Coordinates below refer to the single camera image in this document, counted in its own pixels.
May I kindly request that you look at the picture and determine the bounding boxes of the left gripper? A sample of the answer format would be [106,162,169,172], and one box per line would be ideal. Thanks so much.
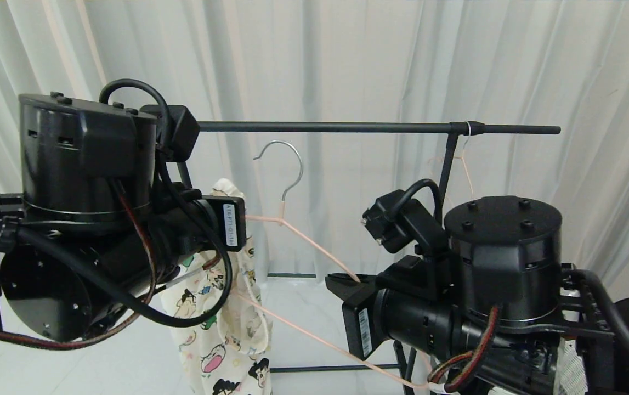
[0,189,247,343]

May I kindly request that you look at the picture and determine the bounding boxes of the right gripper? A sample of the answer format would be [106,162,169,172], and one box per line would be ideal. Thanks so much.
[325,273,562,395]

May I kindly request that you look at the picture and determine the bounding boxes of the pink clothes hanger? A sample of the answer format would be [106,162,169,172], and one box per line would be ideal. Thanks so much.
[235,141,446,391]
[428,134,477,201]

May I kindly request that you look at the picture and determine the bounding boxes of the cream printed garment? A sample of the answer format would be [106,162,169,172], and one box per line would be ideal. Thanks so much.
[160,178,272,395]

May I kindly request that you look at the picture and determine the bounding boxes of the black clothes rack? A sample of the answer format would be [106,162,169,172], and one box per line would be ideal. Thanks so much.
[176,121,562,395]

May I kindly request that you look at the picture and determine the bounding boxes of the white curtain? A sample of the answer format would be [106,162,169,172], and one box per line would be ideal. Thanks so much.
[0,0,629,286]

